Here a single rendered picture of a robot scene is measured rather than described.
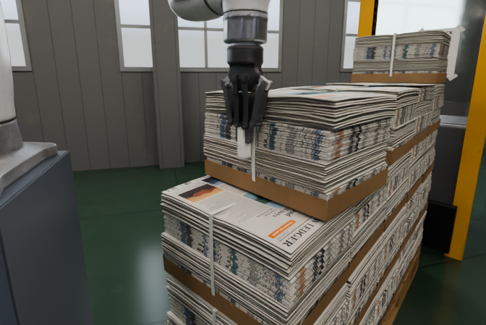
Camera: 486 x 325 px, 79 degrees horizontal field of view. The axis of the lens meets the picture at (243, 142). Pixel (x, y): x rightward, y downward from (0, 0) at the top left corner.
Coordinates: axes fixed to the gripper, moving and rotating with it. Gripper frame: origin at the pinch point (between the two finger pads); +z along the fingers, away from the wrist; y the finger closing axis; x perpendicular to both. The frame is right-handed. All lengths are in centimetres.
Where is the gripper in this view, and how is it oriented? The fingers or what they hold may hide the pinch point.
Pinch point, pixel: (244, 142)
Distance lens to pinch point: 64.3
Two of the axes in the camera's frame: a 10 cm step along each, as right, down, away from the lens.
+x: -6.6, 1.6, -7.4
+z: -0.1, 9.8, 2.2
